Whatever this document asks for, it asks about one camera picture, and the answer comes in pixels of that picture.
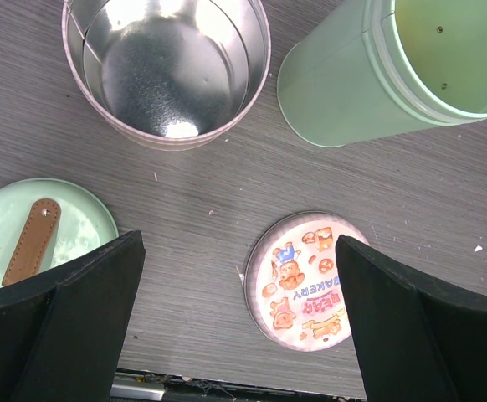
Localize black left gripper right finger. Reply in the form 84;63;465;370
336;235;487;401

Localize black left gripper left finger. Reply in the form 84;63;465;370
0;230;146;401

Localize tall green canister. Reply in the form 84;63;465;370
277;1;487;147

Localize round silver tin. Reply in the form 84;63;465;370
61;0;271;151

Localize green canister lid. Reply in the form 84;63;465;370
0;178;119;287

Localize round bakery tin lid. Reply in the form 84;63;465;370
243;211;366;352

